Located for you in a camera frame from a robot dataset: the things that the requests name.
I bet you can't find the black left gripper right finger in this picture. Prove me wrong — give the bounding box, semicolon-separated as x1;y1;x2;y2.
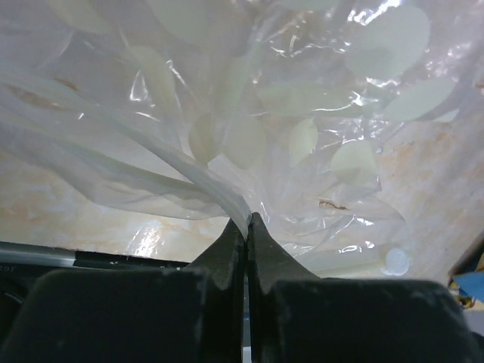
247;213;483;362

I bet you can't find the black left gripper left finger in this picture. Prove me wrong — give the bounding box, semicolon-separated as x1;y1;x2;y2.
1;222;245;362

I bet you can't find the clear dotted zip top bag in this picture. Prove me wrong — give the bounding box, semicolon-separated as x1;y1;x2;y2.
1;1;483;280

